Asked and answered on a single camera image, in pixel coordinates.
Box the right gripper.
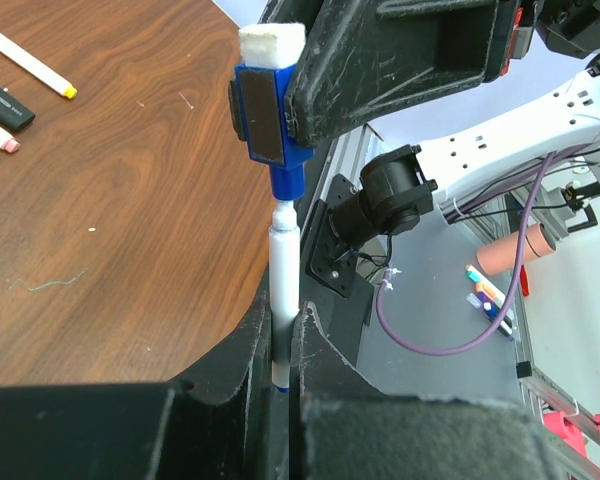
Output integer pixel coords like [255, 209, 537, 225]
[499, 1, 600, 76]

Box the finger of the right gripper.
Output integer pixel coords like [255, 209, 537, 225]
[284, 1, 510, 147]

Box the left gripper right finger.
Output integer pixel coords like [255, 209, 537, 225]
[289, 302, 563, 479]

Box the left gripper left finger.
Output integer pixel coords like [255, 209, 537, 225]
[0, 294, 270, 479]

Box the blue pen cap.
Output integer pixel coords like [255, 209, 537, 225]
[229, 23, 314, 201]

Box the white purple-tip pen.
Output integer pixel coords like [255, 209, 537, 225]
[268, 200, 301, 392]

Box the black orange highlighter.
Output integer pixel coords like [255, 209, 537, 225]
[0, 87, 36, 133]

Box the white yellow pen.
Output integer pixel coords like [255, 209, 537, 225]
[0, 32, 78, 100]

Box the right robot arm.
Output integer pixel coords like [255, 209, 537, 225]
[263, 1, 600, 251]

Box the pink cylinder container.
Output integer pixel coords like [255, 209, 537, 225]
[476, 223, 557, 275]

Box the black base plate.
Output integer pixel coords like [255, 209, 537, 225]
[297, 129, 373, 364]

